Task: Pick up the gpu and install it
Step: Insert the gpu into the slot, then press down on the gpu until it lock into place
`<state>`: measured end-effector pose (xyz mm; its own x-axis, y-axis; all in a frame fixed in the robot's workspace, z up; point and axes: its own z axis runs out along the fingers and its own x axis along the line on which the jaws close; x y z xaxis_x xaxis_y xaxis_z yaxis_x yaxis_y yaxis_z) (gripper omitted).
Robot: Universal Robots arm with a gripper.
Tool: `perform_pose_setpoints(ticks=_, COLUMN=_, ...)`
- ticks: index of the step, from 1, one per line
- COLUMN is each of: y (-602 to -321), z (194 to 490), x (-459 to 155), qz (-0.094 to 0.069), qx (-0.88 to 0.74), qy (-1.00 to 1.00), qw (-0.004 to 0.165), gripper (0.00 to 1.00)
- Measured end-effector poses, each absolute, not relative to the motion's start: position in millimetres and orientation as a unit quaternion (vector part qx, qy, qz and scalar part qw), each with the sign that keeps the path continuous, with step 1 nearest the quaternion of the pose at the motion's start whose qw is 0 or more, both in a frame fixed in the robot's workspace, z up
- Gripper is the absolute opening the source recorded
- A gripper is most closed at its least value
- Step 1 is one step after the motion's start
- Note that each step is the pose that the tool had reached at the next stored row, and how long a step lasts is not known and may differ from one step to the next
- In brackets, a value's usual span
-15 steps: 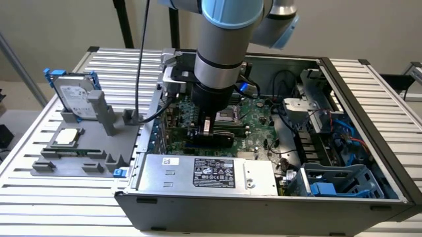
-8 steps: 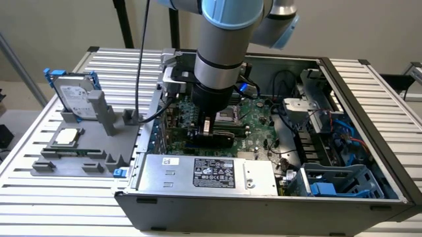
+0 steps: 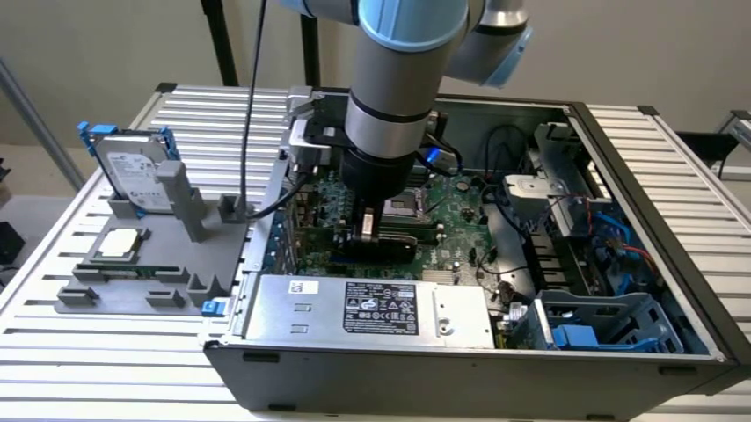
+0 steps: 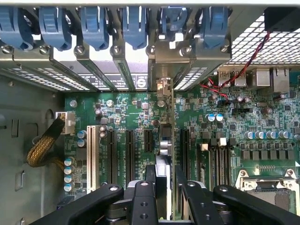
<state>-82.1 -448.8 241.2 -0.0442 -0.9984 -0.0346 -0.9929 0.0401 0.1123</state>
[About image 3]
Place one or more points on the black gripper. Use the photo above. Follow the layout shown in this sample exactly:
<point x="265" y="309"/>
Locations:
<point x="374" y="176"/>

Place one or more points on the green graphics card black cooler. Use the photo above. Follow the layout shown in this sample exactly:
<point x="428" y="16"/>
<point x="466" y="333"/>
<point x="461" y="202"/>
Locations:
<point x="398" y="248"/>

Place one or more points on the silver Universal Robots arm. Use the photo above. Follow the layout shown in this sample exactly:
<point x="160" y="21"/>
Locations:
<point x="398" y="66"/>

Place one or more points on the CPU socket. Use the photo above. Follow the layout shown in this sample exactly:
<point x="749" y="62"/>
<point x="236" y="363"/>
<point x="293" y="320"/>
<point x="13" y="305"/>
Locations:
<point x="406" y="203"/>

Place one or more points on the green motherboard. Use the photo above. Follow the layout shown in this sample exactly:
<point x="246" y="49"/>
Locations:
<point x="450" y="228"/>

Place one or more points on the silver chipset heatsink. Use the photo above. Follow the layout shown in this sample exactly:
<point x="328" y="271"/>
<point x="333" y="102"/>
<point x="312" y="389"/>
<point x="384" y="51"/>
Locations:
<point x="441" y="275"/>

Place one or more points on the silver power supply unit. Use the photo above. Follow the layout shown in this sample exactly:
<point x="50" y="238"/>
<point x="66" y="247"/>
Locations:
<point x="362" y="307"/>

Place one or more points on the black stand pole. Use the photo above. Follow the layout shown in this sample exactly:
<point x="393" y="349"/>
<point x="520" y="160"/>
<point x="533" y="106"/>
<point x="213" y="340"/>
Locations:
<point x="309" y="53"/>
<point x="220" y="39"/>

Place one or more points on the gray parts rack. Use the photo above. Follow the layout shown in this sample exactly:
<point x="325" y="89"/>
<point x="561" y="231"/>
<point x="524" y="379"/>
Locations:
<point x="176" y="246"/>

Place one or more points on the blue case latch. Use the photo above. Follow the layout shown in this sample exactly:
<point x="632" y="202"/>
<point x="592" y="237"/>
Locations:
<point x="212" y="307"/>

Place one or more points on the hard disk in blue carrier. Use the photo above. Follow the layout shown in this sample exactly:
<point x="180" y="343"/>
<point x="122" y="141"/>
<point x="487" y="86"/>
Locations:
<point x="125" y="167"/>

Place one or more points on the silver CPU chip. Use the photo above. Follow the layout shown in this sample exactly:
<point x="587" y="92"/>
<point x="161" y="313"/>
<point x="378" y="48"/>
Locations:
<point x="118" y="244"/>

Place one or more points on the green RAM stick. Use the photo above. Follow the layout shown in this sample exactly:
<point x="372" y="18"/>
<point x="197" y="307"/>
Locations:
<point x="129" y="269"/>

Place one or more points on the black open PC case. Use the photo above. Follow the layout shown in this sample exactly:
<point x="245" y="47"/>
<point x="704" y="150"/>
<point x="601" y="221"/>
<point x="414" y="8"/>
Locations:
<point x="469" y="378"/>

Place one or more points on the gray-blue disk bay cage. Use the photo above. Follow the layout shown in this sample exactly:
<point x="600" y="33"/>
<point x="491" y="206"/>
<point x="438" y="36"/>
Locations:
<point x="604" y="321"/>

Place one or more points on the black box beside table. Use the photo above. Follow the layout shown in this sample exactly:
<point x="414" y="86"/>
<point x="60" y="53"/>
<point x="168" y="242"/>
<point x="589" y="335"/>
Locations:
<point x="700" y="151"/>

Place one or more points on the black object on floor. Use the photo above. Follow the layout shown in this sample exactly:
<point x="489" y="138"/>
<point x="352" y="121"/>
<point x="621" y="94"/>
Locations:
<point x="10" y="242"/>

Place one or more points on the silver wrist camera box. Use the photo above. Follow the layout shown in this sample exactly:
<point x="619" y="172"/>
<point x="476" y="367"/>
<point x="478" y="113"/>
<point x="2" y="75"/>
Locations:
<point x="310" y="138"/>

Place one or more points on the gray metal drive bracket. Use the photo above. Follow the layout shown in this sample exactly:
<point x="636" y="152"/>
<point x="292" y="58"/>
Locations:
<point x="545" y="184"/>

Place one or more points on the aluminium frame profile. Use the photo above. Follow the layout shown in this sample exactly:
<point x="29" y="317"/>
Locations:
<point x="34" y="114"/>

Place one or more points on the aluminium frame with bracket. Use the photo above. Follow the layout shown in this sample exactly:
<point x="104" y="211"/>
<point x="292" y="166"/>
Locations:
<point x="733" y="140"/>

